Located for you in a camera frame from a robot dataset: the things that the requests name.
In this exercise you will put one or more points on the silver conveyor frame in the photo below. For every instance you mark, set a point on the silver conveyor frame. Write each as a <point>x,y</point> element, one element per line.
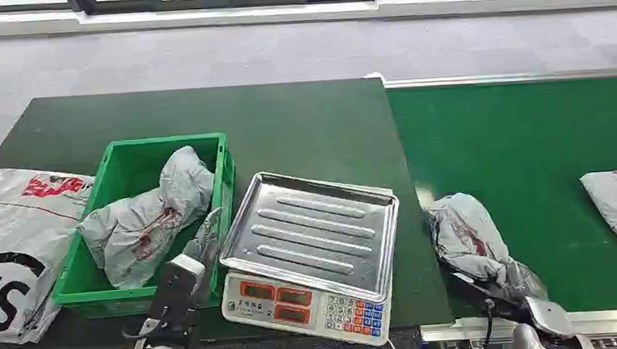
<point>607,321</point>

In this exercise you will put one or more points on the large grey black-lettered parcel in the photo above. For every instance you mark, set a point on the large grey black-lettered parcel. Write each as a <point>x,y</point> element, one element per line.
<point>12,234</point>

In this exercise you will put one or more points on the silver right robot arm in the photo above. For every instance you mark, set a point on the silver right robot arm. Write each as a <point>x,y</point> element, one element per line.
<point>548,325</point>

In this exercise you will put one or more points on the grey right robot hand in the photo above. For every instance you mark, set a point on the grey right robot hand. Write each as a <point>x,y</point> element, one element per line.
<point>487,296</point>

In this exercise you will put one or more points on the green conveyor belt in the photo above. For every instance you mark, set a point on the green conveyor belt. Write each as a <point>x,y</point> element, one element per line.
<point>521,144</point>

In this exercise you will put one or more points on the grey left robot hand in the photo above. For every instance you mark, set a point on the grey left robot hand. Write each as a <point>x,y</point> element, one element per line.
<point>208,243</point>

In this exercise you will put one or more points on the crumpled grey parcel bag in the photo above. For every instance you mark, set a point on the crumpled grey parcel bag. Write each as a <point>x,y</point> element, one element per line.
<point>145,221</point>

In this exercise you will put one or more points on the grey red-printed parcel bag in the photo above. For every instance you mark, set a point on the grey red-printed parcel bag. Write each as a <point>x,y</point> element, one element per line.
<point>468,238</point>

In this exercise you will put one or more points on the green plastic crate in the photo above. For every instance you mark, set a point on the green plastic crate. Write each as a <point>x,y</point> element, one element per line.
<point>126,168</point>

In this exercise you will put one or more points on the white scale with steel pan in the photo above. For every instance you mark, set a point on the white scale with steel pan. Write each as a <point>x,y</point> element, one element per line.
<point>312,243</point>

